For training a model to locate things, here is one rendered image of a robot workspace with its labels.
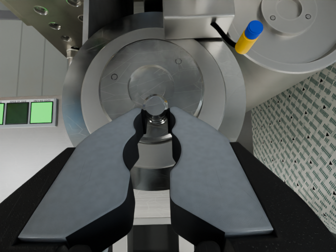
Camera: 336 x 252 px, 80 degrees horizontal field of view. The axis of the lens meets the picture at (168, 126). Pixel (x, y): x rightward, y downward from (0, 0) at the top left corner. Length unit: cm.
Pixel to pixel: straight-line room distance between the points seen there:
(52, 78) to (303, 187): 194
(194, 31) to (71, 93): 11
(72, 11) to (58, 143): 29
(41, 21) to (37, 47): 170
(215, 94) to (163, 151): 6
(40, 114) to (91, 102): 42
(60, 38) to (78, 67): 37
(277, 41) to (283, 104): 14
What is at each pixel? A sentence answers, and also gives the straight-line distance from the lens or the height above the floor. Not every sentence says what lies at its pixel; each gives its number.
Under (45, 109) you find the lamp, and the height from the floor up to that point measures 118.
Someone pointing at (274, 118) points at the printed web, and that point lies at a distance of 36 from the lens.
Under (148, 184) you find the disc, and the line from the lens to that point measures 16.
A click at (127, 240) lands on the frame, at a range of 55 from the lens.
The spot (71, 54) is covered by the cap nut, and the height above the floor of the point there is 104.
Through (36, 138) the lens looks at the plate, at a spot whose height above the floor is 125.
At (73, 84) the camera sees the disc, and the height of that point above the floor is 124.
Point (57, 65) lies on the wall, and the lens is 206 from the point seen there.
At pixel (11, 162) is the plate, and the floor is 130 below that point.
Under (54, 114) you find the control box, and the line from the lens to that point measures 57.
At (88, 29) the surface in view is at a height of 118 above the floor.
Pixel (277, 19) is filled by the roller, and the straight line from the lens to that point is 22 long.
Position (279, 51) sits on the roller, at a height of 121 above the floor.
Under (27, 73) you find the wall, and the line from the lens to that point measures 214.
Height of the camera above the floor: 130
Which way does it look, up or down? 8 degrees down
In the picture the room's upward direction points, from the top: 178 degrees clockwise
